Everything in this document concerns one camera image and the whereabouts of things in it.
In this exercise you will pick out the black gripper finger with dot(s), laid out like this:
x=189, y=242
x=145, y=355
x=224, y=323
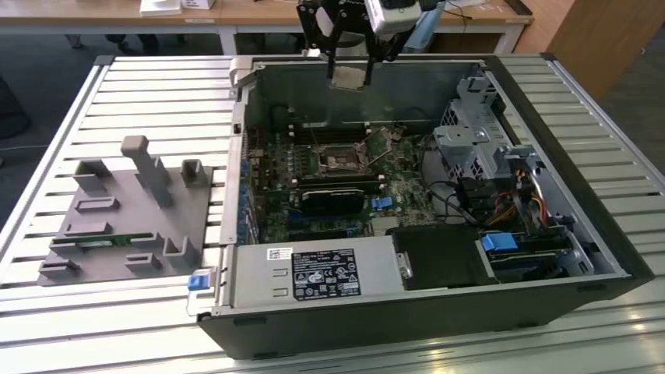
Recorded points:
x=309, y=31
x=369, y=74

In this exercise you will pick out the silver CPU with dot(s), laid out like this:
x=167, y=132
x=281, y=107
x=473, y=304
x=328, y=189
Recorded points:
x=346, y=78

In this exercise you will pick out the black RAM slot bank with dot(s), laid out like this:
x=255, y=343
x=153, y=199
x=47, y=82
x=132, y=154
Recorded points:
x=337, y=183
x=332, y=134

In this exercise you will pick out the metal CPU socket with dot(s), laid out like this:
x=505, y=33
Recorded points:
x=340, y=159

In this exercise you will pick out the white box with label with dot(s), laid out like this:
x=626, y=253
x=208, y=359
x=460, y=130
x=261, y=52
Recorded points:
x=200, y=4

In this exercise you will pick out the silver metal drive cage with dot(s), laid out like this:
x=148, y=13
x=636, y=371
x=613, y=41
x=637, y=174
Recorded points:
x=457, y=152

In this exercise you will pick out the green motherboard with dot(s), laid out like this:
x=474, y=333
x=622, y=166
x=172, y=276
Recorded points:
x=405, y=187

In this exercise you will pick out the blue board connector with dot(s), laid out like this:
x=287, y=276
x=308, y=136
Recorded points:
x=380, y=203

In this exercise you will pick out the black graphics card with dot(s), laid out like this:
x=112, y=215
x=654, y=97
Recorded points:
x=332, y=202

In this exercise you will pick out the small silver heatsink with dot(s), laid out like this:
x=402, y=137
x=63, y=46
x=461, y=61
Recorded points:
x=385, y=225

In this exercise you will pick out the wooden desk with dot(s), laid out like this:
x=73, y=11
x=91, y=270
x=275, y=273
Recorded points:
x=104, y=17

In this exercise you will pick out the wooden cabinet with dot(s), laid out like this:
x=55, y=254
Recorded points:
x=597, y=39

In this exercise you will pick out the black plastic shroud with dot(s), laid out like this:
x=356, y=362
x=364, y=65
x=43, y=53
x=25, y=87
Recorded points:
x=441, y=257

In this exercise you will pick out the blue disk carrier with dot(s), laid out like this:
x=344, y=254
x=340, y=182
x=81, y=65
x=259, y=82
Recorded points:
x=497, y=243

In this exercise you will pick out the silver power supply unit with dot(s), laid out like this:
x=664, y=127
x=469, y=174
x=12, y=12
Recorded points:
x=255, y=272

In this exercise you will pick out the grey parts rack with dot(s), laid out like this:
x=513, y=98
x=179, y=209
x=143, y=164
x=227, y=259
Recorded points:
x=129, y=218

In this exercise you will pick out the blue case latch clip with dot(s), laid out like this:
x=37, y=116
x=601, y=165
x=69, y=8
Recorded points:
x=197, y=282

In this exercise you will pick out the green RAM stick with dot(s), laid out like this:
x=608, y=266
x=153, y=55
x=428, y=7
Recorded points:
x=121, y=238

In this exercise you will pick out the black PC case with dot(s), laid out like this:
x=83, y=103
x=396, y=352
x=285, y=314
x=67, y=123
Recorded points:
x=364, y=335

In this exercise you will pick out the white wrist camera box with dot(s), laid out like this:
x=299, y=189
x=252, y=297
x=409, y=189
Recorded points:
x=394, y=21

